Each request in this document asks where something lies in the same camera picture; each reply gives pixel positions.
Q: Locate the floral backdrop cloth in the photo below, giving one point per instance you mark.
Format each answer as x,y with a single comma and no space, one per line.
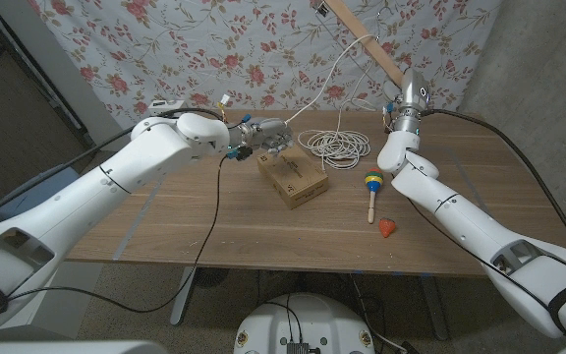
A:
214,49

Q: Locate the colourful striped wooden maraca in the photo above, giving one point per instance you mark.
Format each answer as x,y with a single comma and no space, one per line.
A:
374,181

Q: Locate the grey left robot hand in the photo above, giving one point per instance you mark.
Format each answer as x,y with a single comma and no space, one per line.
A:
266,134

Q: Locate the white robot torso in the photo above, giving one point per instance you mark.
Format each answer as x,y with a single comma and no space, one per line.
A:
307,319

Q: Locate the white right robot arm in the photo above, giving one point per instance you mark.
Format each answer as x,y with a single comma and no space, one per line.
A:
460,216

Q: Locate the white low cabinet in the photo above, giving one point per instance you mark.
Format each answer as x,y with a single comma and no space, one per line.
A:
67,305

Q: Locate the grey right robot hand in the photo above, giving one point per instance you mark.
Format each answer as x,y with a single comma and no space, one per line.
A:
413,93

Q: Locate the red toy strawberry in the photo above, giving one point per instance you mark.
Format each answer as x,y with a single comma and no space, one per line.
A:
386,227

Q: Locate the wooden clip hanger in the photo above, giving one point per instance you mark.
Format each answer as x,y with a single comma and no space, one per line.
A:
366,41

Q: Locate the grey table leg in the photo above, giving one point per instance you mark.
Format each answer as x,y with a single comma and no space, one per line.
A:
433,307

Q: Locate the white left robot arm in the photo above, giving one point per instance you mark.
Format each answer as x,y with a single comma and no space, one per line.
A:
91,192

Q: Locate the white table leg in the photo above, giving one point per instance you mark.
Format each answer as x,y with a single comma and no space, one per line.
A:
183,295

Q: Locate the brown cardboard package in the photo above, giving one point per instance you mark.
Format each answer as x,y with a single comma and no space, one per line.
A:
298,182

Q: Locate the white power strip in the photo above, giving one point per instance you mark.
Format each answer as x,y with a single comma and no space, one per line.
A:
165,104

